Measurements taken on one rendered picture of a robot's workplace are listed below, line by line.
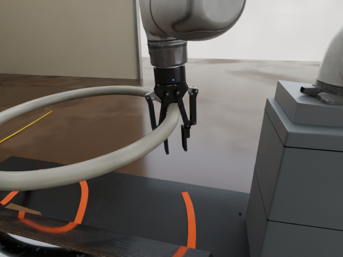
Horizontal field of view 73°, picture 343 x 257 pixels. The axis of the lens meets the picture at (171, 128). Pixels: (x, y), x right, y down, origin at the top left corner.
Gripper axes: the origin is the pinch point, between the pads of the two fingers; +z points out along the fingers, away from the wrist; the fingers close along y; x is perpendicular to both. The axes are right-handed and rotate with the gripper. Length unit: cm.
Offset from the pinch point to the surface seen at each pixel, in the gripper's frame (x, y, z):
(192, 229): -39, -13, 84
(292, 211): -2, -44, 41
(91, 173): 23.0, 17.7, -9.7
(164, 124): 12.5, 4.2, -11.2
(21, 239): 25.2, 30.0, -1.3
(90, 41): -497, 79, 11
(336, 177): 1, -56, 24
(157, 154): -131, -6, 87
